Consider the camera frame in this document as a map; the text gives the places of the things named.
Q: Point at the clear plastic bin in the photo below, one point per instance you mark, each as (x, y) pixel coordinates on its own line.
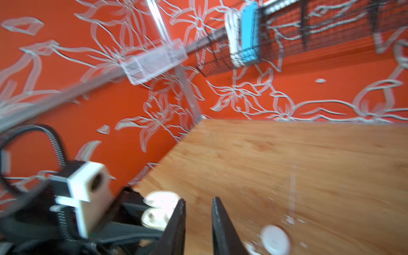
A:
(141, 68)

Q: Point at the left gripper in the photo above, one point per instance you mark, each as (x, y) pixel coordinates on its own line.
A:
(119, 231)

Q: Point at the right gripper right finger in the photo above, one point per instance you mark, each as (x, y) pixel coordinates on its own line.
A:
(225, 238)

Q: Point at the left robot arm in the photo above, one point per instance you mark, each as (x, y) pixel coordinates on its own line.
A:
(30, 224)

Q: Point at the white round puck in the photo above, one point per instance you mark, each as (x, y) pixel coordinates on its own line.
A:
(275, 240)

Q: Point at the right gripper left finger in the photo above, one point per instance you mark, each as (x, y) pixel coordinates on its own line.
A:
(172, 240)

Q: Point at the black wire basket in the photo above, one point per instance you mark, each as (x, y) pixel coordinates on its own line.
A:
(292, 27)

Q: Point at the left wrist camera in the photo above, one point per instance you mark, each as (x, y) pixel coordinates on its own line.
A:
(84, 185)

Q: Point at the white earbud charging case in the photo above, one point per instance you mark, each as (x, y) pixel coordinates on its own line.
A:
(161, 207)

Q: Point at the blue white box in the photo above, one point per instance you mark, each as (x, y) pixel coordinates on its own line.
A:
(249, 33)

